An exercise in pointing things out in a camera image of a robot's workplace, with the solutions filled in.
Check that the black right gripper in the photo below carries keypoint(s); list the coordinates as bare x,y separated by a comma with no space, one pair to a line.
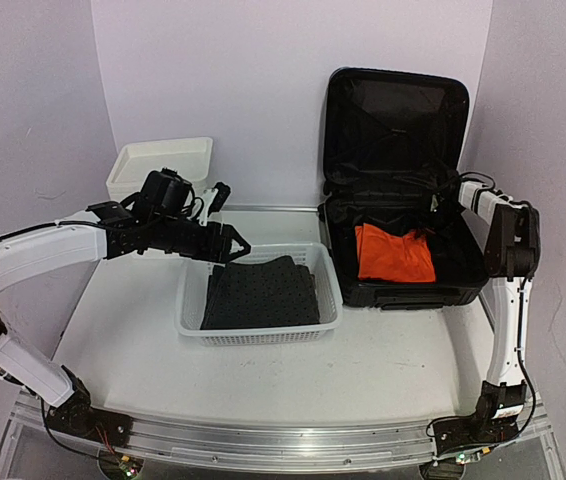
424,227

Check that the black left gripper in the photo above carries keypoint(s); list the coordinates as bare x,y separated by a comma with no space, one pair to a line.
221,253

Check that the white perforated plastic basket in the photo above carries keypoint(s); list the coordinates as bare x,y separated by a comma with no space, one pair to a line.
192,292

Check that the dark grey dotted cloth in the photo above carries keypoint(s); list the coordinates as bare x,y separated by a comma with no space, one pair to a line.
272,294

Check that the orange item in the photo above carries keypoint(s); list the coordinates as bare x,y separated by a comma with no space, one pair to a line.
397,259

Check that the black ribbed hard suitcase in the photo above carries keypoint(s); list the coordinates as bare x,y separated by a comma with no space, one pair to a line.
388,136

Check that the white drawer storage box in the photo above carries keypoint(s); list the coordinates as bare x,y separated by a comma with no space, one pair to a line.
189,157

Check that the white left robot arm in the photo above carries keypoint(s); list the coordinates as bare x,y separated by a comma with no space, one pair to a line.
61,252

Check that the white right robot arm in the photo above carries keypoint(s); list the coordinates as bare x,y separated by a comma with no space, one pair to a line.
512,256

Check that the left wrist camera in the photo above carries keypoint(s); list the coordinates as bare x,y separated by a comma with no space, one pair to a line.
213,200

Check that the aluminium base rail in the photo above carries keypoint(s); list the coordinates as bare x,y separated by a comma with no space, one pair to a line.
312,449

